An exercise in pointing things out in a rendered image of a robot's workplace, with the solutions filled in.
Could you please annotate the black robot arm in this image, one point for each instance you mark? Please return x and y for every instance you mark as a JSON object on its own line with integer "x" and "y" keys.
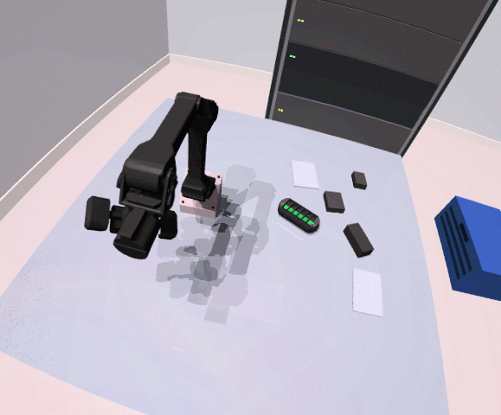
{"x": 151, "y": 171}

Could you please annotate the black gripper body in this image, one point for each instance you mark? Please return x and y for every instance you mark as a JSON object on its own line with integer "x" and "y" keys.
{"x": 98, "y": 214}

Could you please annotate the dark grey controller unit with green rocker switches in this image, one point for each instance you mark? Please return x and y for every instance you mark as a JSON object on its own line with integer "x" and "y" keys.
{"x": 298, "y": 215}

